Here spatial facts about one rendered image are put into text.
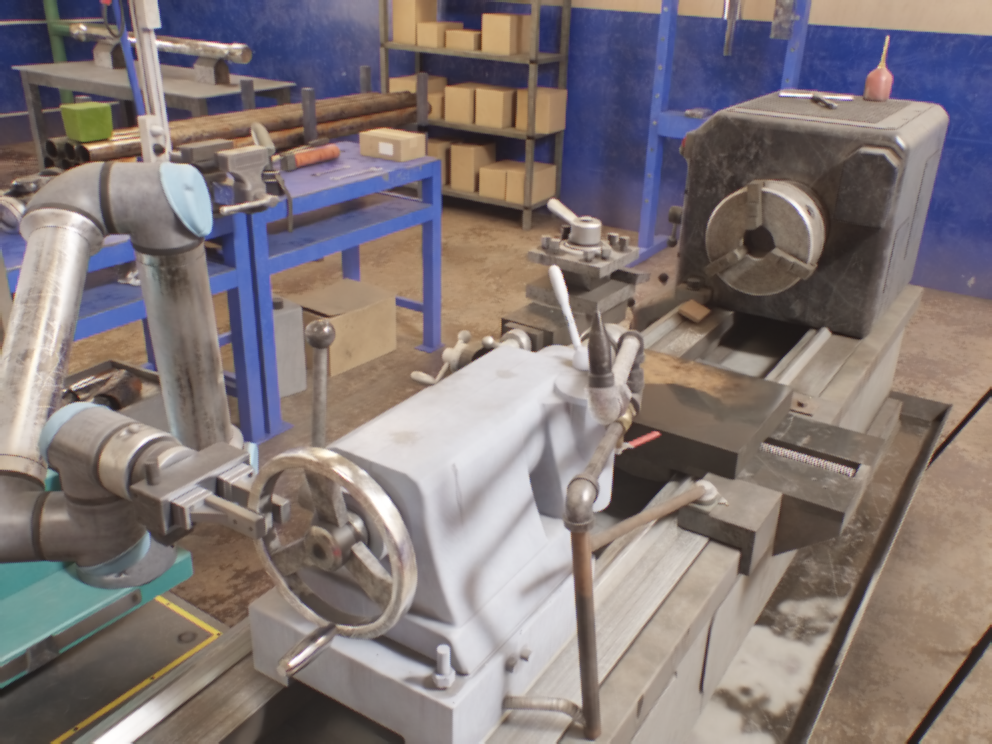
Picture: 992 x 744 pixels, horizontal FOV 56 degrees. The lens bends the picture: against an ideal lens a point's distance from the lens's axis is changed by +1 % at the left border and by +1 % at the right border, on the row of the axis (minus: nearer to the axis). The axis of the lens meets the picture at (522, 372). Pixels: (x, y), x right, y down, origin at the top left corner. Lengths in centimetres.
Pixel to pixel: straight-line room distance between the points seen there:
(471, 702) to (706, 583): 49
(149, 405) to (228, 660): 209
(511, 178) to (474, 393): 499
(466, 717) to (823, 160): 164
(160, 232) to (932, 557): 246
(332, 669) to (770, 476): 84
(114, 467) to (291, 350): 263
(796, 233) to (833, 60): 360
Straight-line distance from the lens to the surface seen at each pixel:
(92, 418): 126
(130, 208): 161
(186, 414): 182
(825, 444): 179
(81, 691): 211
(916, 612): 296
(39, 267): 156
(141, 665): 213
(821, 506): 160
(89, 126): 465
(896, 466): 281
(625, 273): 191
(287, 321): 374
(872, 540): 245
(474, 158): 634
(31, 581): 212
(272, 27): 791
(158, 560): 205
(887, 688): 267
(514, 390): 119
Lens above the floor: 168
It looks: 25 degrees down
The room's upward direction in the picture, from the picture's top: 2 degrees clockwise
